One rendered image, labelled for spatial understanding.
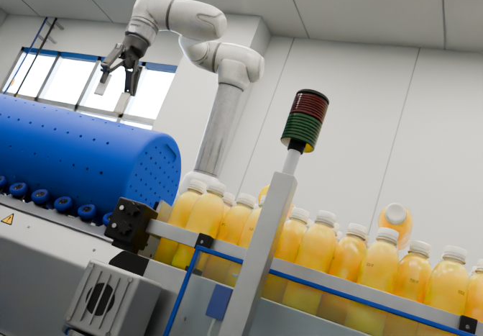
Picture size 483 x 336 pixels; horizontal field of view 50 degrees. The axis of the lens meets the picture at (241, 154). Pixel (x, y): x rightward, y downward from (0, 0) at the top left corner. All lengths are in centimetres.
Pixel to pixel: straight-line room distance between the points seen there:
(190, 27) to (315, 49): 335
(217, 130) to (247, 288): 126
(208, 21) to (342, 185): 280
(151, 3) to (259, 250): 99
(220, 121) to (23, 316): 106
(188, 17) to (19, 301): 90
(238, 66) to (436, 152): 244
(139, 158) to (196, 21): 50
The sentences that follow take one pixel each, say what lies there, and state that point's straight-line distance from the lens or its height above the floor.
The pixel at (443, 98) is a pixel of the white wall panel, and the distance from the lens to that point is 442.
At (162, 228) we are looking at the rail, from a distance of 112.
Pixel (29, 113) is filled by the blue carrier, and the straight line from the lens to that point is 154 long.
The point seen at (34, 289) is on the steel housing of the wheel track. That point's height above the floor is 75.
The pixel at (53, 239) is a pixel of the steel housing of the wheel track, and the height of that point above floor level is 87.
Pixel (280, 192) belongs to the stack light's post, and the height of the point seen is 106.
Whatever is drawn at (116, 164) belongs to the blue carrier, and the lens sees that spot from 130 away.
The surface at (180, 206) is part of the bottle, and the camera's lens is 117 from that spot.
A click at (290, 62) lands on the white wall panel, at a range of 487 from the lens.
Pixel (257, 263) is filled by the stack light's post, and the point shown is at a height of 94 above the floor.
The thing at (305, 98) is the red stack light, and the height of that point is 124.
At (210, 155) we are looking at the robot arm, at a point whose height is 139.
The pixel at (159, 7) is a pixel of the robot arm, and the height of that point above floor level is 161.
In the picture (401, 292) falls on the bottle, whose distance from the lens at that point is 105.
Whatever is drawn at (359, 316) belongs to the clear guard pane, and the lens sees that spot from 93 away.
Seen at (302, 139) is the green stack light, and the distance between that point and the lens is 89.
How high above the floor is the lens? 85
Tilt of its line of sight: 17 degrees up
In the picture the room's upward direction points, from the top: 20 degrees clockwise
